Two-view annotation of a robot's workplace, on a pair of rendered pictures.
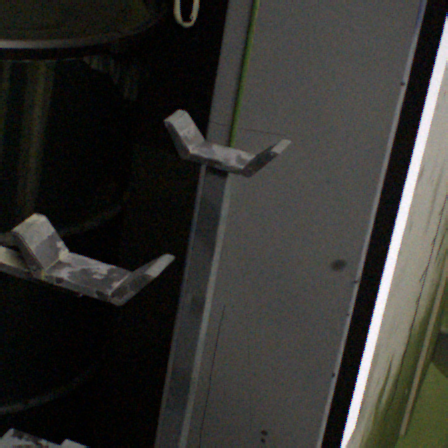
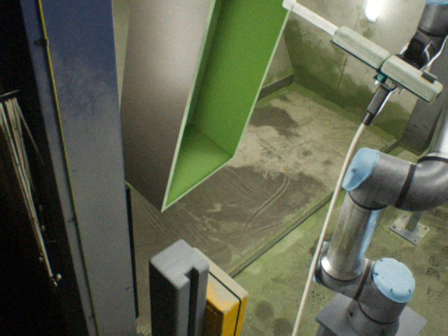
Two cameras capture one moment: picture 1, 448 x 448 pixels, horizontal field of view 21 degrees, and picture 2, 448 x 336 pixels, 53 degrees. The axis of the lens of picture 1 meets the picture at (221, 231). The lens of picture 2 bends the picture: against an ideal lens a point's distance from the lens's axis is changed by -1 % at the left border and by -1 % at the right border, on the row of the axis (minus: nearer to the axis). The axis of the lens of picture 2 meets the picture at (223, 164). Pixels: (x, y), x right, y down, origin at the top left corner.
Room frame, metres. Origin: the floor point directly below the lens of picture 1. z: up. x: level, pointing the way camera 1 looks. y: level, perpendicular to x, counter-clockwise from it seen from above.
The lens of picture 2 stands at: (0.50, 0.53, 2.12)
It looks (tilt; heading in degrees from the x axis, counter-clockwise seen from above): 40 degrees down; 295
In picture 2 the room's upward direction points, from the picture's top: 6 degrees clockwise
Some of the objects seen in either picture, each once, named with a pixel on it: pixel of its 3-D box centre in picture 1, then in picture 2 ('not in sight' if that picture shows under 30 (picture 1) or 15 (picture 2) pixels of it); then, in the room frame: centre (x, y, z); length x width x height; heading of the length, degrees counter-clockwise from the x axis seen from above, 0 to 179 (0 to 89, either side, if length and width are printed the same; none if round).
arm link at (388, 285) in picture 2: not in sight; (385, 288); (0.37, -0.61, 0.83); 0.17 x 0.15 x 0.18; 2
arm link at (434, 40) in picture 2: not in sight; (425, 46); (0.54, -0.93, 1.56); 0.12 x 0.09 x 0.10; 80
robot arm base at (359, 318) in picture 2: not in sight; (376, 311); (0.36, -0.61, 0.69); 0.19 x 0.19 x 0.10
